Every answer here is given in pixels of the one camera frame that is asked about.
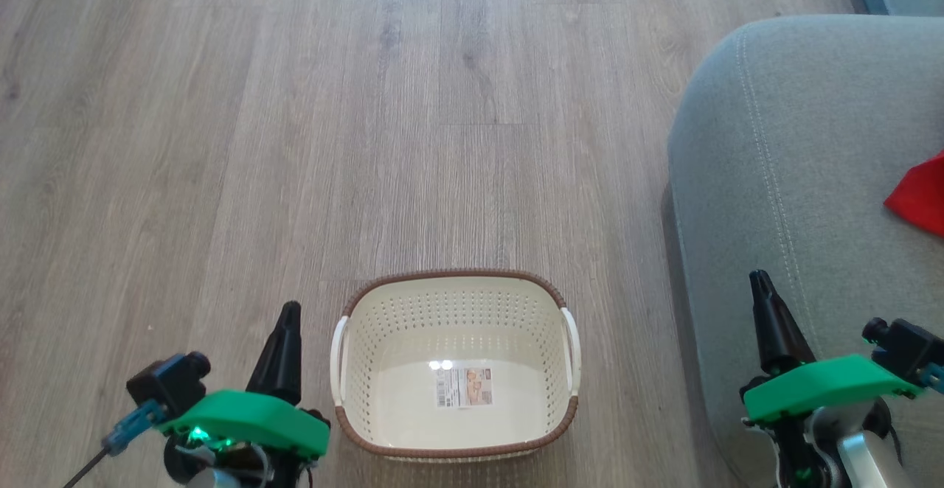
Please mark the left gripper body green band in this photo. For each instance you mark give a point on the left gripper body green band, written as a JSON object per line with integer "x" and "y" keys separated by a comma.
{"x": 251, "y": 418}

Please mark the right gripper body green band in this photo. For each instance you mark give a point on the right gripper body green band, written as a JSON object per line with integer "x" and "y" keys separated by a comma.
{"x": 818, "y": 385}

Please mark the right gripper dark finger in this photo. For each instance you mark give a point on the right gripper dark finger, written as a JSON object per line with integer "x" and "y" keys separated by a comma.
{"x": 778, "y": 340}

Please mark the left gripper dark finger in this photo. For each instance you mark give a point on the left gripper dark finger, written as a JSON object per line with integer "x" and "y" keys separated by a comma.
{"x": 279, "y": 363}

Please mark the red and white garment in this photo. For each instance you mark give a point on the red and white garment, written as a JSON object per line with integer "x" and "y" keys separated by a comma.
{"x": 922, "y": 197}

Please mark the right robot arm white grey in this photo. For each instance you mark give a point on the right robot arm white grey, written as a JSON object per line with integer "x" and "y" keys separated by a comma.
{"x": 863, "y": 458}

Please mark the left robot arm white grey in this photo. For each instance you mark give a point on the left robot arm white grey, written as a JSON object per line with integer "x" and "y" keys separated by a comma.
{"x": 214, "y": 479}

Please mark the grey fabric sofa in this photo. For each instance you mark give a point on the grey fabric sofa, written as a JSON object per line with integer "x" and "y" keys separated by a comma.
{"x": 804, "y": 178}

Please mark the cream laundry basket brown rim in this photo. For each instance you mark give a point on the cream laundry basket brown rim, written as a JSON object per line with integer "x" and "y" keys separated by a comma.
{"x": 383, "y": 340}

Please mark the paper label sticker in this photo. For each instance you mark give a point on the paper label sticker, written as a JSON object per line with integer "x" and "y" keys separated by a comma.
{"x": 464, "y": 387}

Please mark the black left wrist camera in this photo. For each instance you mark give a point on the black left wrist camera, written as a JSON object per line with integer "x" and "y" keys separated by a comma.
{"x": 173, "y": 385}

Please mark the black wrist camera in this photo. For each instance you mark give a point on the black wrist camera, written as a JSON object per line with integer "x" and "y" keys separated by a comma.
{"x": 173, "y": 385}
{"x": 903, "y": 344}

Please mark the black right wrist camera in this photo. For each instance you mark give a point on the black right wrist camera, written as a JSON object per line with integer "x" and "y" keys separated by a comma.
{"x": 903, "y": 344}

